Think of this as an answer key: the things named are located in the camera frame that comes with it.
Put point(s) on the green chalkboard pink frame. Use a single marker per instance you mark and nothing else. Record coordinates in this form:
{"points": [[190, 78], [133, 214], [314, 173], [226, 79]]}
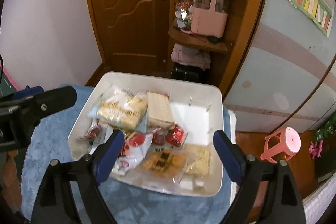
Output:
{"points": [[8, 85]]}

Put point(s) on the pink basket with handle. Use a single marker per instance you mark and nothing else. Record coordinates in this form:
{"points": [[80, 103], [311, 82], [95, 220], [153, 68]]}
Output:
{"points": [[209, 17]]}

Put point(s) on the folded pink cloth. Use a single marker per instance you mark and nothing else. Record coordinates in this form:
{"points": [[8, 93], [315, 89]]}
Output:
{"points": [[190, 57]]}

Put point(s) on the brown wooden door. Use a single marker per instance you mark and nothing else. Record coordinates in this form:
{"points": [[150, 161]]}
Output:
{"points": [[132, 35]]}

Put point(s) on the green bag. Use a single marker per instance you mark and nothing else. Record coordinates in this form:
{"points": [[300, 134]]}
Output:
{"points": [[328, 128]]}

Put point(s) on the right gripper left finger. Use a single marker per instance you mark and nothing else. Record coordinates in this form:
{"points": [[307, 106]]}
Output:
{"points": [[55, 201]]}

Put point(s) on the white plastic storage bin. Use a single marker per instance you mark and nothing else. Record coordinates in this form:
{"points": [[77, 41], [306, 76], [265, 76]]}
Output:
{"points": [[197, 108]]}

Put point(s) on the pink plastic stool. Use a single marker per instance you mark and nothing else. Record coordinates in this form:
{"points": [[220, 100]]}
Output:
{"points": [[288, 142]]}

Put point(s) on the wooden corner shelf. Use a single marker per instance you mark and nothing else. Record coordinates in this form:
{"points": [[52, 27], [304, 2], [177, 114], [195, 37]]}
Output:
{"points": [[225, 29]]}

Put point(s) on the beige wafer pack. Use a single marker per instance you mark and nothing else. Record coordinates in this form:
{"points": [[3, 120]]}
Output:
{"points": [[159, 111]]}

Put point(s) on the dark red candy packet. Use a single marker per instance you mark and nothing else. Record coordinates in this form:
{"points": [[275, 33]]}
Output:
{"points": [[93, 132]]}

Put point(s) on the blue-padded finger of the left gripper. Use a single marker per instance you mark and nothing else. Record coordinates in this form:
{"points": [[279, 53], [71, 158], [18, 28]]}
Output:
{"points": [[44, 100]]}

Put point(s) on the clear bag bread pastry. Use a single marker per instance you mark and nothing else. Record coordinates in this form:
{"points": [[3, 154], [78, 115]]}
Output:
{"points": [[120, 108]]}

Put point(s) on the white red snack bag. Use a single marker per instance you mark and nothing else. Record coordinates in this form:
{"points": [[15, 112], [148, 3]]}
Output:
{"points": [[134, 150]]}

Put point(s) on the small red candy packet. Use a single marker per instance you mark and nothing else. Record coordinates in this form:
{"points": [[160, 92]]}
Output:
{"points": [[176, 136]]}

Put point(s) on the white checkered bedding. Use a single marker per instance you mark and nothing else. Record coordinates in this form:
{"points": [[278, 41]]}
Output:
{"points": [[316, 203]]}

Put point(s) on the yellow cracker pack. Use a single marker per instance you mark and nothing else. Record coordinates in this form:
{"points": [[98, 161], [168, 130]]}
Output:
{"points": [[198, 163]]}

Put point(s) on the clear pack orange cookies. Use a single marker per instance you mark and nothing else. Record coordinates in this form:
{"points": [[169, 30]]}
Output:
{"points": [[165, 165]]}

